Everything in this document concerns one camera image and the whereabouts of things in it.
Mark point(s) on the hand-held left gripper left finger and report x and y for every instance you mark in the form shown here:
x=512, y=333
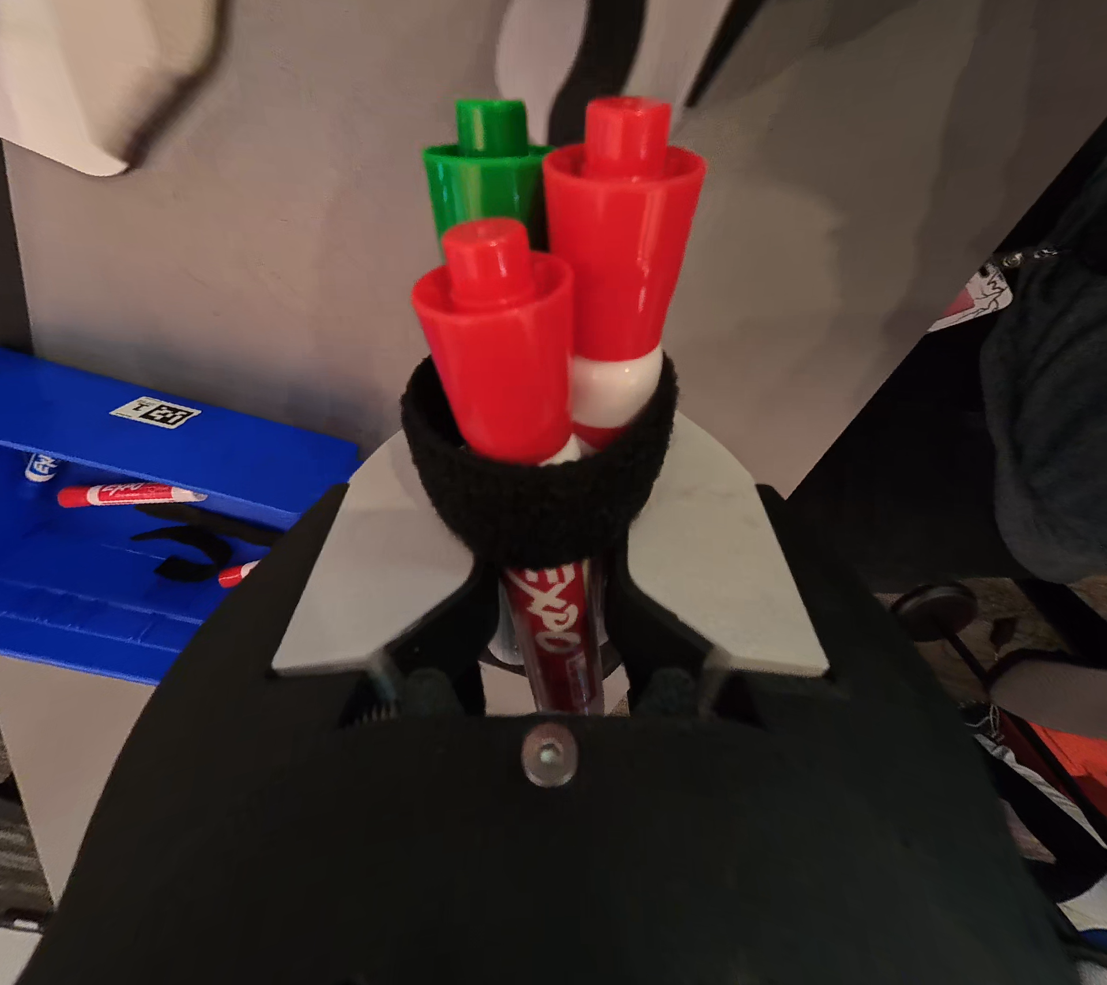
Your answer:
x=363, y=570

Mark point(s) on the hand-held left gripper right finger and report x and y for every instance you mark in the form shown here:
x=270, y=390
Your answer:
x=726, y=570

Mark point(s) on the red dry erase marker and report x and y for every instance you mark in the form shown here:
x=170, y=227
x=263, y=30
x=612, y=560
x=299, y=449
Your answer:
x=623, y=267
x=493, y=345
x=238, y=573
x=121, y=495

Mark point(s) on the green dry erase marker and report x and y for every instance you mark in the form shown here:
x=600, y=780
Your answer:
x=484, y=190

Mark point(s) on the white plastic panel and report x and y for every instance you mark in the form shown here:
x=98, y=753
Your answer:
x=48, y=129

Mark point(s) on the black chair caster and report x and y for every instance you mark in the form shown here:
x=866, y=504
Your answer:
x=938, y=605

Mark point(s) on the blue plastic bin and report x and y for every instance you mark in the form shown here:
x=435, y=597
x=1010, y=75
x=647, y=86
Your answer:
x=86, y=613

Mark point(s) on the white marker with blue label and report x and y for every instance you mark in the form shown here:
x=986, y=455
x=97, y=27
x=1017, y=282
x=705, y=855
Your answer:
x=41, y=468

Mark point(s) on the grey chair base leg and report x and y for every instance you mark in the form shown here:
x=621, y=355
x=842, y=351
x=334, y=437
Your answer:
x=1055, y=691

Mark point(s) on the white red badge card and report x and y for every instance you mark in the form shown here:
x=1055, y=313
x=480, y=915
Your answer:
x=977, y=302

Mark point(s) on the orange bag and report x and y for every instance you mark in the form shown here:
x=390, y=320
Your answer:
x=1081, y=769

